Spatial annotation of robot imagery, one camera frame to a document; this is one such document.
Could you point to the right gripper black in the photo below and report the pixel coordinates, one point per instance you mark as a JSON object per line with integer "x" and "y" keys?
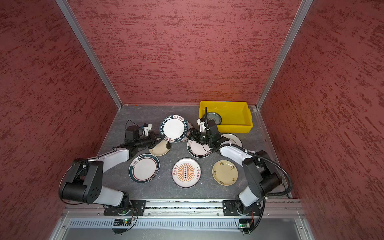
{"x": 197, "y": 132}

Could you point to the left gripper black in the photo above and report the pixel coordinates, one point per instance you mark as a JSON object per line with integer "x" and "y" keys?
{"x": 154, "y": 140}

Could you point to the cream plate green patch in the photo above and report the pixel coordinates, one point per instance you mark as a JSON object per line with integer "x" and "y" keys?
{"x": 161, "y": 148}

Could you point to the wide green rim lettered plate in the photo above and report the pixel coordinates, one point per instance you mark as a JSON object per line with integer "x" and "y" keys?
{"x": 173, "y": 127}

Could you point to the blue floral plate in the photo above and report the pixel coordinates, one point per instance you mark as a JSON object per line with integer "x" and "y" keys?
{"x": 212, "y": 116}

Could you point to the green red rim plate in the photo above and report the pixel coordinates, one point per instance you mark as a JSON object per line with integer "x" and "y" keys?
{"x": 144, "y": 168}

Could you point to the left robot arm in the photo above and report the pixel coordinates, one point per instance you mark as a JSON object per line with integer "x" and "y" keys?
{"x": 83, "y": 181}

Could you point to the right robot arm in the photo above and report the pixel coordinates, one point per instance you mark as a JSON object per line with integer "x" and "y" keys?
{"x": 265, "y": 178}

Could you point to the yellow plastic bin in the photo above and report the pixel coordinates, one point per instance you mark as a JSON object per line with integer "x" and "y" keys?
{"x": 236, "y": 116}

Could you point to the white plate red characters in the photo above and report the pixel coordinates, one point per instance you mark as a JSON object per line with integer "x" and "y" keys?
{"x": 190, "y": 126}

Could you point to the green rim plate centre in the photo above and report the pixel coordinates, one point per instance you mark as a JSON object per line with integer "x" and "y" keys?
{"x": 197, "y": 150}

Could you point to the orange sunburst plate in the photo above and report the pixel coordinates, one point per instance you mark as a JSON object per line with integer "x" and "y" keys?
{"x": 186, "y": 173}

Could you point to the white plate flower outline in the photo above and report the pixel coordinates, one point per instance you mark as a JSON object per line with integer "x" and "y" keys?
{"x": 234, "y": 139}

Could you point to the cream plate small flowers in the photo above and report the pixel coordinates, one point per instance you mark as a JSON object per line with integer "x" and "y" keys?
{"x": 225, "y": 173}

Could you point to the left circuit board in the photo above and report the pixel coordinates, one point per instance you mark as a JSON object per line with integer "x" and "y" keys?
{"x": 121, "y": 226}

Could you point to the circuit board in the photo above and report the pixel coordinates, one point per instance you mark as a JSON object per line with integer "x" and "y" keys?
{"x": 121, "y": 226}
{"x": 246, "y": 226}

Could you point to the right circuit board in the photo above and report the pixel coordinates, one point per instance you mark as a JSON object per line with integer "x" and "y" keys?
{"x": 246, "y": 226}

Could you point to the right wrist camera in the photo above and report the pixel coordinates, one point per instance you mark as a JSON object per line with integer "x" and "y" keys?
{"x": 202, "y": 125}

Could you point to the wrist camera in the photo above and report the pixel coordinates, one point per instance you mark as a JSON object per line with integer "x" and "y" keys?
{"x": 147, "y": 128}
{"x": 202, "y": 125}

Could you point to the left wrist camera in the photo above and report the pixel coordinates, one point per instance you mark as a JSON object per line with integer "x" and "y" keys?
{"x": 147, "y": 128}

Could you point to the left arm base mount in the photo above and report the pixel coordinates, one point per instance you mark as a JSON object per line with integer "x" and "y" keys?
{"x": 138, "y": 207}

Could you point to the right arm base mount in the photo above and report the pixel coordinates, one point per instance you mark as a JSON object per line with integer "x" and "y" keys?
{"x": 234, "y": 208}

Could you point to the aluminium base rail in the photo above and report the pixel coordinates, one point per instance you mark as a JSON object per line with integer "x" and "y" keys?
{"x": 185, "y": 214}

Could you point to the aluminium corner post left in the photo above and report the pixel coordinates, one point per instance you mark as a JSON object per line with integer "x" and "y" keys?
{"x": 79, "y": 33}

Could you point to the aluminium corner post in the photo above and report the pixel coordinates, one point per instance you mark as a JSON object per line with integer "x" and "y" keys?
{"x": 290, "y": 37}
{"x": 79, "y": 33}

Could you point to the aluminium corner post right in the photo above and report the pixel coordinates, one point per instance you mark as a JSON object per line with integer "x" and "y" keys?
{"x": 290, "y": 37}

